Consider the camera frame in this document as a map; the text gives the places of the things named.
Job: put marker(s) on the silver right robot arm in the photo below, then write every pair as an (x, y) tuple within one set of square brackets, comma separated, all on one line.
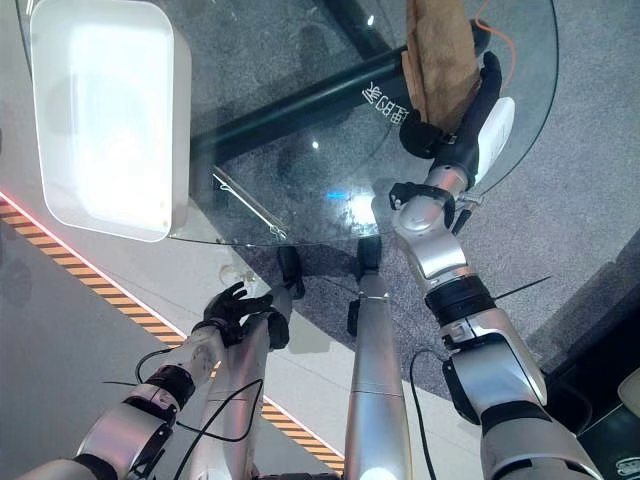
[(465, 320)]

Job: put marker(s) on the white plastic basket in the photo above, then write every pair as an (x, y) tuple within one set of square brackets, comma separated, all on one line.
[(107, 115)]

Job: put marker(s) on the dark robot foot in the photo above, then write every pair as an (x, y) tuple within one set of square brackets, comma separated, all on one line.
[(290, 267), (369, 252)]

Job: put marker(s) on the silver left robot leg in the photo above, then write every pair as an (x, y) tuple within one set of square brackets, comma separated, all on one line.
[(240, 380)]

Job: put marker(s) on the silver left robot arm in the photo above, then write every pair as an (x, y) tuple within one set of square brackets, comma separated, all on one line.
[(150, 415)]

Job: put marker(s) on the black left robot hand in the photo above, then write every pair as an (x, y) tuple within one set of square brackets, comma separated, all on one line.
[(227, 307)]

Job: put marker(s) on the dark right robot foot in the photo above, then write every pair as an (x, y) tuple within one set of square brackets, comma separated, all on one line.
[(369, 252)]

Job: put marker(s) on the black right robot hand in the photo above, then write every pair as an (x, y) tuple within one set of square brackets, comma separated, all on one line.
[(492, 125)]

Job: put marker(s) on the dark left robot foot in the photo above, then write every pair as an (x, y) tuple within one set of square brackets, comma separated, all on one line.
[(290, 267)]

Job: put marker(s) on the yellow black hazard tape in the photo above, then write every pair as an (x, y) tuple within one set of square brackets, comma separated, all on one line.
[(100, 287)]

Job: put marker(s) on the silver robot leg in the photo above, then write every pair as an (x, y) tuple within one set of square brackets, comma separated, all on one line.
[(375, 375), (240, 380)]

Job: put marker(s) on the silver right robot leg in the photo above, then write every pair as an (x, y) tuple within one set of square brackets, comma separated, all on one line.
[(375, 375)]

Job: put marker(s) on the brown cloth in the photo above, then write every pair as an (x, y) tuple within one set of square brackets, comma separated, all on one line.
[(442, 65)]

